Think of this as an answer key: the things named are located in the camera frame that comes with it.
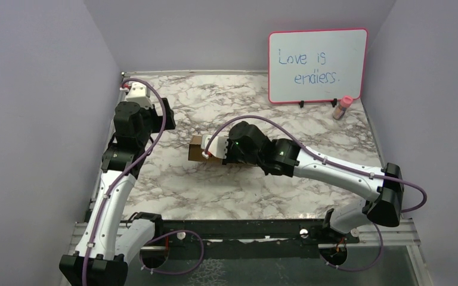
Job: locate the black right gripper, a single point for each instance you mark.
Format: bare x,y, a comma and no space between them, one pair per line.
228,159

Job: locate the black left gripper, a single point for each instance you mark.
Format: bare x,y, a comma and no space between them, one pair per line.
158,119

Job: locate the brown cardboard box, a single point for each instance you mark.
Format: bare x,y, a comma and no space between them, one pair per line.
195,152

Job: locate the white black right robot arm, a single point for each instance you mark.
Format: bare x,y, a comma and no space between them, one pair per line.
380,193

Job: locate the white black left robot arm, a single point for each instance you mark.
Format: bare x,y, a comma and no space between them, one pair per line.
110,205

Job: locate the pink framed whiteboard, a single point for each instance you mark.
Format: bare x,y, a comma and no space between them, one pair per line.
316,65

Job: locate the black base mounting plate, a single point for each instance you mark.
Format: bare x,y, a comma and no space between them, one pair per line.
242,239

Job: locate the pink lidded marker jar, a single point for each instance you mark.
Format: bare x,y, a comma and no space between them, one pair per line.
342,107

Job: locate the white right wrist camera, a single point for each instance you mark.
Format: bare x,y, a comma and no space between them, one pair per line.
218,148

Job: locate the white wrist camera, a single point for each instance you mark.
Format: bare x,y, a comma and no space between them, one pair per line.
138,93
218,148

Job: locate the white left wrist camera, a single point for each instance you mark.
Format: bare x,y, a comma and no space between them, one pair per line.
138,93

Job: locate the aluminium front frame rail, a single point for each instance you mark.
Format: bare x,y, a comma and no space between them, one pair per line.
404,234

